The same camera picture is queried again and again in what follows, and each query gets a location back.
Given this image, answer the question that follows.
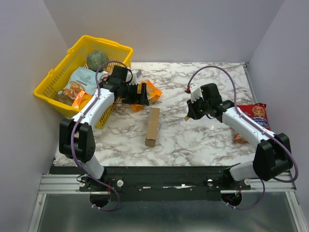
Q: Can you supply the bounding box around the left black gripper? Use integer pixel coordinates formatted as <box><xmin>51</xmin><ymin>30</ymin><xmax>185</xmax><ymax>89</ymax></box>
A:
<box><xmin>121</xmin><ymin>82</ymin><xmax>150</xmax><ymax>106</ymax></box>

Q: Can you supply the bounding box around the brown cardboard express box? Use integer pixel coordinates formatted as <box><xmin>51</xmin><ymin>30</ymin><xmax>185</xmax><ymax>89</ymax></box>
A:
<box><xmin>145</xmin><ymin>107</ymin><xmax>160</xmax><ymax>147</ymax></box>

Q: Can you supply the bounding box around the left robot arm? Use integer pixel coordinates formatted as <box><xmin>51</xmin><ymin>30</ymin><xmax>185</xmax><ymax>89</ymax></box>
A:
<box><xmin>59</xmin><ymin>65</ymin><xmax>149</xmax><ymax>191</ymax></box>

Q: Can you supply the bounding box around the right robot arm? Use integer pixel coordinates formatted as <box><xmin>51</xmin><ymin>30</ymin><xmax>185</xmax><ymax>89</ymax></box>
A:
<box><xmin>187</xmin><ymin>83</ymin><xmax>293</xmax><ymax>189</ymax></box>

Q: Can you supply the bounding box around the orange mango candy bag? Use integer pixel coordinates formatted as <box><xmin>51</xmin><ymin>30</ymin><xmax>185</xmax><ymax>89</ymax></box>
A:
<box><xmin>132</xmin><ymin>80</ymin><xmax>162</xmax><ymax>112</ymax></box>

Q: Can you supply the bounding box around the yellow plastic basket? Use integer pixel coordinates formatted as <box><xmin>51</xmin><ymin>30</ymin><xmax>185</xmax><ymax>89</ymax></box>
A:
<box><xmin>33</xmin><ymin>35</ymin><xmax>133</xmax><ymax>118</ymax></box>

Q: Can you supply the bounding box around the red candy bag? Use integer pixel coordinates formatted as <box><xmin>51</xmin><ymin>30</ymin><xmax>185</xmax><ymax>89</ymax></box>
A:
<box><xmin>233</xmin><ymin>103</ymin><xmax>270</xmax><ymax>144</ymax></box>

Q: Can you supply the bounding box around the orange cheese snack pack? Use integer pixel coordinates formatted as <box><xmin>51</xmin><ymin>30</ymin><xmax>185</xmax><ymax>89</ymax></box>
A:
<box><xmin>71</xmin><ymin>90</ymin><xmax>93</xmax><ymax>110</ymax></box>

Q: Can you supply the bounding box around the green round melon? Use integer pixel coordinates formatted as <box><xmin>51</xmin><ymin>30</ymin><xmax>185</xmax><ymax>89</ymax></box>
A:
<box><xmin>86</xmin><ymin>50</ymin><xmax>109</xmax><ymax>72</ymax></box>

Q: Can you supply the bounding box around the light blue snack bag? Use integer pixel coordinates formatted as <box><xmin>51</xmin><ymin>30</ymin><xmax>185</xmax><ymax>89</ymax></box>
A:
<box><xmin>55</xmin><ymin>67</ymin><xmax>97</xmax><ymax>104</ymax></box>

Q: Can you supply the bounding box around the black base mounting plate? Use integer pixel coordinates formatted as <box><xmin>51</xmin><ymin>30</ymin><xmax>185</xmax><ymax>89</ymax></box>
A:
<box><xmin>50</xmin><ymin>166</ymin><xmax>251</xmax><ymax>203</ymax></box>

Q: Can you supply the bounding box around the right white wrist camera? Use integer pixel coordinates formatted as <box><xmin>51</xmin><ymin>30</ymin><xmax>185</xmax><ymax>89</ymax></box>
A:
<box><xmin>186</xmin><ymin>84</ymin><xmax>201</xmax><ymax>102</ymax></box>

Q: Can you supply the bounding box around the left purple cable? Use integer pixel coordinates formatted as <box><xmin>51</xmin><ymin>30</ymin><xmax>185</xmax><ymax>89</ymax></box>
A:
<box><xmin>71</xmin><ymin>60</ymin><xmax>133</xmax><ymax>211</ymax></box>

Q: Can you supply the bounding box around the purple cable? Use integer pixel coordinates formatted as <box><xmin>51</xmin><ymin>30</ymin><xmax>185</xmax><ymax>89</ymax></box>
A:
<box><xmin>71</xmin><ymin>60</ymin><xmax>133</xmax><ymax>211</ymax></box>
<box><xmin>185</xmin><ymin>65</ymin><xmax>299</xmax><ymax>210</ymax></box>

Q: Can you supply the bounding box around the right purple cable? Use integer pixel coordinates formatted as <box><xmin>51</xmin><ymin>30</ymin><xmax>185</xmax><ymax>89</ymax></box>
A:
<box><xmin>185</xmin><ymin>65</ymin><xmax>299</xmax><ymax>210</ymax></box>

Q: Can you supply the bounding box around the aluminium rail frame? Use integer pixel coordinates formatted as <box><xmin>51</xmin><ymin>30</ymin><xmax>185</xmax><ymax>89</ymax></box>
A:
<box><xmin>28</xmin><ymin>174</ymin><xmax>307</xmax><ymax>232</ymax></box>

